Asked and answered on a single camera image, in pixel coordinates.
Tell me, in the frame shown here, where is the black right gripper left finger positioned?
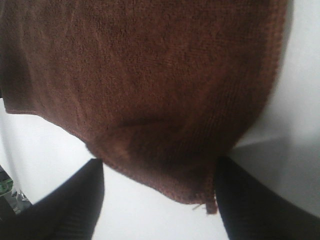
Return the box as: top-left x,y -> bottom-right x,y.
0,159 -> 105,240

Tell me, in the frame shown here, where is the brown microfibre towel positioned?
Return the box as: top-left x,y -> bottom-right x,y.
0,0 -> 288,214

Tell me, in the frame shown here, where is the green circuit board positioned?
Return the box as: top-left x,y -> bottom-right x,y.
0,167 -> 13,196

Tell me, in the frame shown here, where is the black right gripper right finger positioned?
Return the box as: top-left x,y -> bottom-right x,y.
215,157 -> 320,240

